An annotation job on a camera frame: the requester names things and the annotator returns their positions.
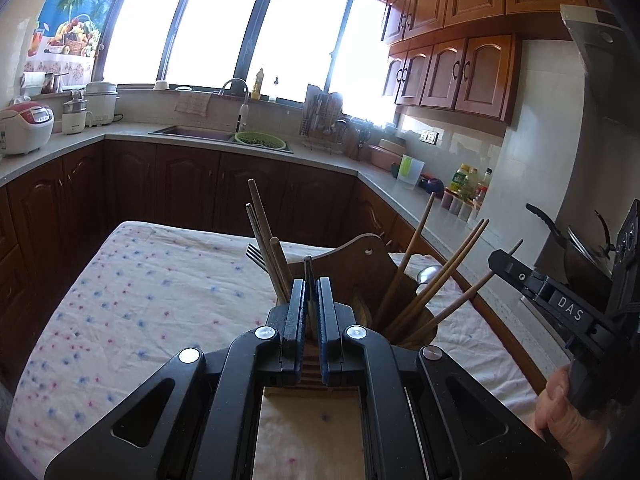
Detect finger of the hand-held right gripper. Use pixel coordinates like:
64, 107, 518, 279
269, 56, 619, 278
487, 248, 546, 303

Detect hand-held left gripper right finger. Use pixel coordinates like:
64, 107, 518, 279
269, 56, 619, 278
316, 277, 572, 480

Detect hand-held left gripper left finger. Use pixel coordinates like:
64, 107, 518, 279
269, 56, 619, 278
44, 279, 308, 480

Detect wooden utensil holder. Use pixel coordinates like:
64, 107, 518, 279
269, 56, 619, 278
264, 232, 441, 397

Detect person's right hand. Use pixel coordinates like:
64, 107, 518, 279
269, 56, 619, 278
534, 361, 618, 480

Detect wooden chopsticks right bundle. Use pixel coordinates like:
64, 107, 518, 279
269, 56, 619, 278
397, 219, 491, 342

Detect black wok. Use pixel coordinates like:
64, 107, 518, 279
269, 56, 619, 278
524, 203, 622, 282

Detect spice jar rack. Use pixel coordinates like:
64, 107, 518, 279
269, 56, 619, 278
442, 188, 484, 224

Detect metal spoon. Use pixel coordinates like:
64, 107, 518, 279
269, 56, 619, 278
415, 265, 444, 292

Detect cooking oil bottle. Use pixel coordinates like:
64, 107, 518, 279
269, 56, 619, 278
463, 167, 482, 202

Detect yellow cap green bottle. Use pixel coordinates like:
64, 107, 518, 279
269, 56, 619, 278
449, 163, 472, 194

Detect red and blue container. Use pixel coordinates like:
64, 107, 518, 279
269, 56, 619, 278
418, 173, 445, 196

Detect clear measuring cup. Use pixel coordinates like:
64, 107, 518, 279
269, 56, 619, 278
397, 153, 426, 190

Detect white dotted tablecloth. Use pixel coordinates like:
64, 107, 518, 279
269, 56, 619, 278
5, 220, 542, 480

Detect pink basin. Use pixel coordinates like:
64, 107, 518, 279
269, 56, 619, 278
367, 137, 407, 171

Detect knife block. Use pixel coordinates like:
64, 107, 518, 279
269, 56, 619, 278
344, 124, 374, 161

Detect green colander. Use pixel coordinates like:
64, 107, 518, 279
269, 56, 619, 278
233, 131, 289, 150

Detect wooden lower cabinets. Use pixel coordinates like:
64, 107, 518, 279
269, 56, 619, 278
0, 139, 431, 378

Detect wooden cabinets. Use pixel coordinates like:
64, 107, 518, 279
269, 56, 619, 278
380, 0, 589, 124
0, 139, 431, 378

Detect kitchen sink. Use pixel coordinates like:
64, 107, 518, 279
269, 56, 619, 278
148, 124, 296, 155

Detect wooden upper cabinets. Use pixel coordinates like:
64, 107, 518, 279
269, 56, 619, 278
380, 0, 589, 124

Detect wooden cutting board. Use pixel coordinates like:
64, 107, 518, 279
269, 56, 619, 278
303, 83, 345, 122

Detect steel range hood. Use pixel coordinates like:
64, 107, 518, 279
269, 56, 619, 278
559, 3, 640, 128

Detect beige dish cloth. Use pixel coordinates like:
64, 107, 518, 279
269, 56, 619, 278
173, 90, 214, 119

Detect chrome kitchen faucet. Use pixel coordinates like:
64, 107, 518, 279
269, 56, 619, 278
218, 78, 251, 134

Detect large white rice cooker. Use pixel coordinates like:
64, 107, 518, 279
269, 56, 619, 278
83, 81, 120, 129

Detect kitchen window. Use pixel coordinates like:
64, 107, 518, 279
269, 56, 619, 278
99, 0, 392, 112

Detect white juicer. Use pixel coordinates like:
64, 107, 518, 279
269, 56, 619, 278
61, 90, 94, 135

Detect red and white rice cooker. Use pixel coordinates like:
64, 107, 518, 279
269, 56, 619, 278
0, 101, 55, 156

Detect paper towel roll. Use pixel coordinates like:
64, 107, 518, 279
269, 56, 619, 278
22, 70, 49, 96

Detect tropical fruit print blind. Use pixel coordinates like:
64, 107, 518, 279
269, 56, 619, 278
24, 0, 127, 89

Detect wooden round-tip handle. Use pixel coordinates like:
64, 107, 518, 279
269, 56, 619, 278
269, 236, 295, 293

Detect wire dish rack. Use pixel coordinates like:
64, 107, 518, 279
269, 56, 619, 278
299, 109, 349, 154

